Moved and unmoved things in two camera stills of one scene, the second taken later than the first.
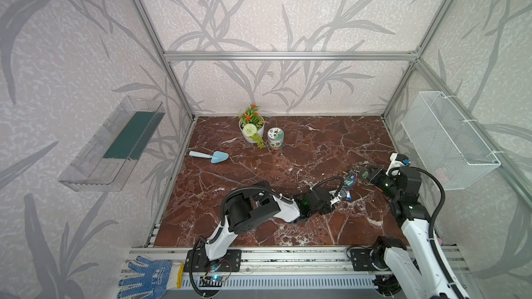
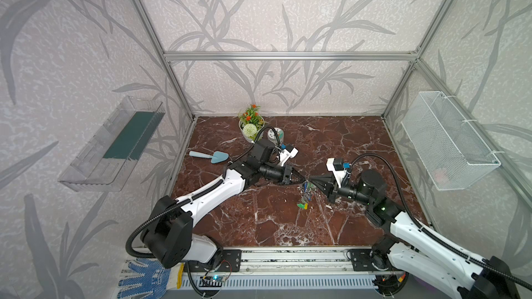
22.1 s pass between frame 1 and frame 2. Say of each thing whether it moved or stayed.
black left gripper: moved
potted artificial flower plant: stayed
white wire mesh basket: stayed
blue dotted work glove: stayed
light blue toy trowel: stayed
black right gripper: moved
